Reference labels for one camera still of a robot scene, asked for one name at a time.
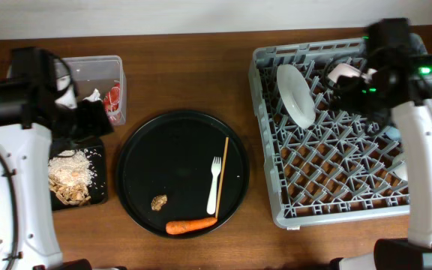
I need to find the red snack wrapper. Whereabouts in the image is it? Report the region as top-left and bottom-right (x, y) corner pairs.
(103, 82), (121, 124)

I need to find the pink bowl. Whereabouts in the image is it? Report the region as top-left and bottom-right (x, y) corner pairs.
(328, 63), (367, 83)

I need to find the light blue plastic cup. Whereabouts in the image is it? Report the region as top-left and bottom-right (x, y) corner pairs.
(385, 127), (401, 142)

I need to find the grey plate with food scraps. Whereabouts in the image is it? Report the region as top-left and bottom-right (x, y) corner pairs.
(277, 64), (316, 129)

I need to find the cream plastic cup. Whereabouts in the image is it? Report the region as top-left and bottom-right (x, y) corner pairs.
(392, 153), (408, 181)

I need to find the brown walnut piece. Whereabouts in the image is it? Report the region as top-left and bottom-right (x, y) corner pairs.
(151, 195), (167, 212)

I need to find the white plastic fork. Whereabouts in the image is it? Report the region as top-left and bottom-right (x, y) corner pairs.
(206, 157), (222, 215)

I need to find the orange carrot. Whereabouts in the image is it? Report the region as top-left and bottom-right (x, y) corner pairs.
(166, 217), (218, 235)

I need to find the wooden chopstick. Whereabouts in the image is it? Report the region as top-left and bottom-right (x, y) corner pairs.
(214, 136), (230, 219)

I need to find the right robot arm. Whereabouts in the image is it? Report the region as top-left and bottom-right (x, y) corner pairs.
(322, 50), (432, 269)

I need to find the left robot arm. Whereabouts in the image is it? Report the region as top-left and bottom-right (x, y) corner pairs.
(0, 82), (113, 269)

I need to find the clear plastic waste bin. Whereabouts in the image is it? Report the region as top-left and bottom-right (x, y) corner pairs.
(52, 55), (127, 126)

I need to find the grey dishwasher rack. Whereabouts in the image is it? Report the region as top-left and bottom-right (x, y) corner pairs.
(248, 34), (428, 230)

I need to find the crumpled white tissue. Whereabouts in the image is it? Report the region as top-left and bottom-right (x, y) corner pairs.
(83, 88), (101, 102)

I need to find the pile of rice and shells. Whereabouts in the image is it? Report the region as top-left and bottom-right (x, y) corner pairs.
(48, 148), (105, 206)

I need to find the black rectangular tray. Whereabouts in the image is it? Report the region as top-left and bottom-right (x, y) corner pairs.
(48, 139), (108, 211)

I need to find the round black serving tray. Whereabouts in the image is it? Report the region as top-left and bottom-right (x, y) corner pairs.
(115, 110), (250, 239)

